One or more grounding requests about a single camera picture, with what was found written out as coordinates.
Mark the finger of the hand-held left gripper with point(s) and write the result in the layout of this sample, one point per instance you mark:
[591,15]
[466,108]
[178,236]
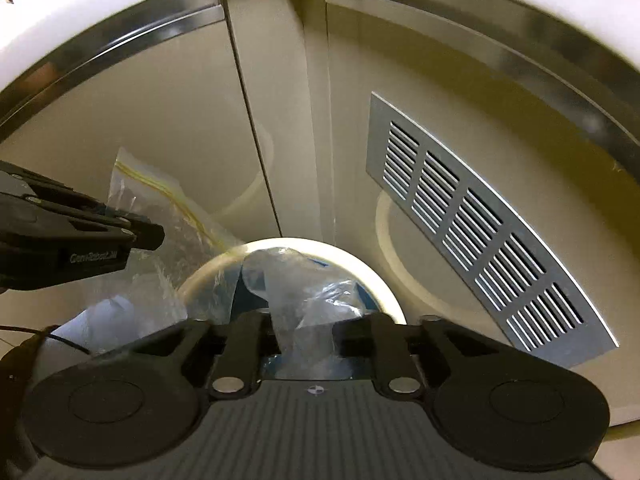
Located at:
[60,195]
[145,237]

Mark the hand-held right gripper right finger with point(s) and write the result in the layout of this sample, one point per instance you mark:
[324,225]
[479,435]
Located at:
[360,335]

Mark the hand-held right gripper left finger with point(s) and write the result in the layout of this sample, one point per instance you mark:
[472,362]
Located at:
[250,331]

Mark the clear zip bag yellow stripe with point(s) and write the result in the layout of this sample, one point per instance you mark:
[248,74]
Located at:
[150,190]

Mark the blue trash bin cream rim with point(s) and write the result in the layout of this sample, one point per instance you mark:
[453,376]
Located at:
[385,292]

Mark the clear plastic bag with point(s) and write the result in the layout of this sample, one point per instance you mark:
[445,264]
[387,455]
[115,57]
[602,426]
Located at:
[310,300]

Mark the person's left leg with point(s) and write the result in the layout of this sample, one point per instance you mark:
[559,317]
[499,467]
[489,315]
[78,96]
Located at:
[115,322]

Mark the grey metal vent grille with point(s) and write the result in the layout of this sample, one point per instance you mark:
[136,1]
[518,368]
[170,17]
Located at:
[450,200]

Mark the beige cabinet corner panel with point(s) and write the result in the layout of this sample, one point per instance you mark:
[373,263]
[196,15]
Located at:
[280,85]

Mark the beige cabinet door with vent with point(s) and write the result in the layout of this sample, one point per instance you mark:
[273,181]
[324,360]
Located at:
[450,60]

